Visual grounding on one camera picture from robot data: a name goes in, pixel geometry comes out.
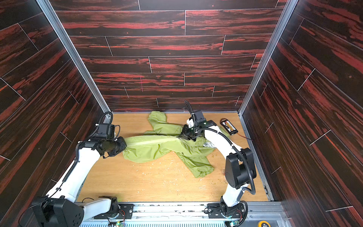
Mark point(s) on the green zip-up jacket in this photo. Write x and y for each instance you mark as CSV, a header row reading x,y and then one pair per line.
x,y
163,139

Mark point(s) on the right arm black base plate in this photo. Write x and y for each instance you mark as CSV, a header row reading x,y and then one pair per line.
x,y
220,210

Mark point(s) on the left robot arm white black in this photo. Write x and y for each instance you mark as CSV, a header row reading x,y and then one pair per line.
x,y
58,208

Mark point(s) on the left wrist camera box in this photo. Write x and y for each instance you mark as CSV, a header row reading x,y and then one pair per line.
x,y
105,131

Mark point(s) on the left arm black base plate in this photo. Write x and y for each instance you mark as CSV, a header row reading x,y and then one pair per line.
x,y
120,211

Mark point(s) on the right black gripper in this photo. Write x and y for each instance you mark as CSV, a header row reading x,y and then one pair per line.
x,y
188,133

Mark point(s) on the black battery pack with label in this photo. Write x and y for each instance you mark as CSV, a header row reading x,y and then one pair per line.
x,y
228,126

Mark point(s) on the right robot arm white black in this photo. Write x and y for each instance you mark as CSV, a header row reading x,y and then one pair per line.
x,y
240,170

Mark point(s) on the yellow round tape measure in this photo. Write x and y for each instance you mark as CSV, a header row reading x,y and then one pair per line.
x,y
263,223

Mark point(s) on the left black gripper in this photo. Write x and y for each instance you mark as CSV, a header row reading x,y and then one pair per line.
x,y
119,145

